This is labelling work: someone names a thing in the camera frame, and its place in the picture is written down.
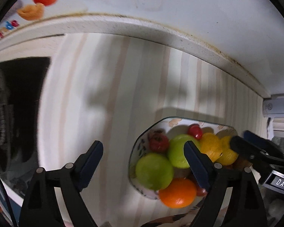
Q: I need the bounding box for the yellow fruit left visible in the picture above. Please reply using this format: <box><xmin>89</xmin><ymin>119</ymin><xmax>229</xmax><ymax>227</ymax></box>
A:
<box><xmin>216</xmin><ymin>136</ymin><xmax>239</xmax><ymax>166</ymax></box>

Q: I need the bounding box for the small green apple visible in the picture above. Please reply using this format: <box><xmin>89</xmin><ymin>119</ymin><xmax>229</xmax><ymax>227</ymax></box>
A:
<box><xmin>167</xmin><ymin>134</ymin><xmax>201</xmax><ymax>169</ymax></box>

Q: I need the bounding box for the yellow lemon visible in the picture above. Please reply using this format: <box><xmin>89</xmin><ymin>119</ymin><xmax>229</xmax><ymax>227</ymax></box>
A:
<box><xmin>200</xmin><ymin>133</ymin><xmax>223</xmax><ymax>162</ymax></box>

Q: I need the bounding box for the red tomato with stem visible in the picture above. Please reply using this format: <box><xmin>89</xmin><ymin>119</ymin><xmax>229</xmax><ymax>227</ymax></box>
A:
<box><xmin>149</xmin><ymin>133</ymin><xmax>169</xmax><ymax>153</ymax></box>

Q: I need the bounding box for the striped bed sheet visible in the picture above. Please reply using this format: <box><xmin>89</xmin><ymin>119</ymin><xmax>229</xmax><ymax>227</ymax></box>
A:
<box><xmin>38</xmin><ymin>33</ymin><xmax>267</xmax><ymax>226</ymax></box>

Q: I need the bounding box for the colourful fruit poster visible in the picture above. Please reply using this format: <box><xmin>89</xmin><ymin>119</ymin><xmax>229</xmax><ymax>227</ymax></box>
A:
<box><xmin>0</xmin><ymin>0</ymin><xmax>60</xmax><ymax>43</ymax></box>

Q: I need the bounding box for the orange fruit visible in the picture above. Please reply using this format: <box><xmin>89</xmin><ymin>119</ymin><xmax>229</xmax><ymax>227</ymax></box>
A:
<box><xmin>158</xmin><ymin>178</ymin><xmax>197</xmax><ymax>208</ymax></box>

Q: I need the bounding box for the red cherry tomato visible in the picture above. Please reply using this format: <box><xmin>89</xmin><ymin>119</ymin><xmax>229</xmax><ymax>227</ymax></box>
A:
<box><xmin>187</xmin><ymin>124</ymin><xmax>203</xmax><ymax>140</ymax></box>

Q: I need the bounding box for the stack of boxes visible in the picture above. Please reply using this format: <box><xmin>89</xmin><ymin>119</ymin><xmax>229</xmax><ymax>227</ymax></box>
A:
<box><xmin>262</xmin><ymin>94</ymin><xmax>284</xmax><ymax>139</ymax></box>

